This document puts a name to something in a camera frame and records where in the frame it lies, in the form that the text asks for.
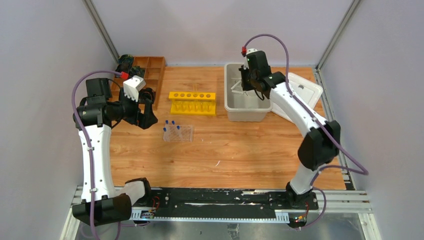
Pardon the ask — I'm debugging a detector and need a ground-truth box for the white clay triangle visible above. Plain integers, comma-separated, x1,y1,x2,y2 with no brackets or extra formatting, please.
230,79,248,96

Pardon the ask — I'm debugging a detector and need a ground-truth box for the white bin lid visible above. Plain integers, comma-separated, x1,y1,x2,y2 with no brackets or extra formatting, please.
288,72,323,109

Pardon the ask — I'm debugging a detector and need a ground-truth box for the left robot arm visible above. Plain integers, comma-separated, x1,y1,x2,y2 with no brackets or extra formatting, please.
72,75,158,227

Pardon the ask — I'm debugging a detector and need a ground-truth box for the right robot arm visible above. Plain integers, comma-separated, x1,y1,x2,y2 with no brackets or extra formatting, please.
239,47,341,209

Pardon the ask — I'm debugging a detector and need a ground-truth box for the grey plastic bin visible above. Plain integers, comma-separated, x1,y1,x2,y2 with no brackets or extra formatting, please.
224,63,272,122

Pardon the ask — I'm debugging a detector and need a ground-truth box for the clear plastic tube rack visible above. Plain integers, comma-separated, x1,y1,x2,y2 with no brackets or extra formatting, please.
162,124,194,142

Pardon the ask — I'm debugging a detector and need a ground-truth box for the wooden compartment tray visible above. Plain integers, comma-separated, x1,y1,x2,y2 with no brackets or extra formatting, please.
116,54,166,110

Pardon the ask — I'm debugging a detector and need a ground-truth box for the yellow test tube rack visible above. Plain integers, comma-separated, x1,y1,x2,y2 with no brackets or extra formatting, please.
168,91,217,116

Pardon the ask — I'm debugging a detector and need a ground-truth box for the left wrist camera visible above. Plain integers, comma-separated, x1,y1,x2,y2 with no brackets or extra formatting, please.
123,75,146,102

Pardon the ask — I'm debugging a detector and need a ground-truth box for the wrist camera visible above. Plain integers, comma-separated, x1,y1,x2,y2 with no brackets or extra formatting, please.
123,75,146,102
241,46,258,57

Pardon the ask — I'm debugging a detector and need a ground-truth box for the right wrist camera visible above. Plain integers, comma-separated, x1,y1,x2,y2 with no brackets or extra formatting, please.
241,46,258,57

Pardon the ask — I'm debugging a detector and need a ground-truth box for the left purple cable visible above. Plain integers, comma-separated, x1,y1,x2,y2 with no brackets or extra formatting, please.
71,70,130,240

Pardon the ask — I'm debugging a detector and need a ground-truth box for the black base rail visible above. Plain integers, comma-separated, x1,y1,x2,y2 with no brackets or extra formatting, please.
132,187,319,220

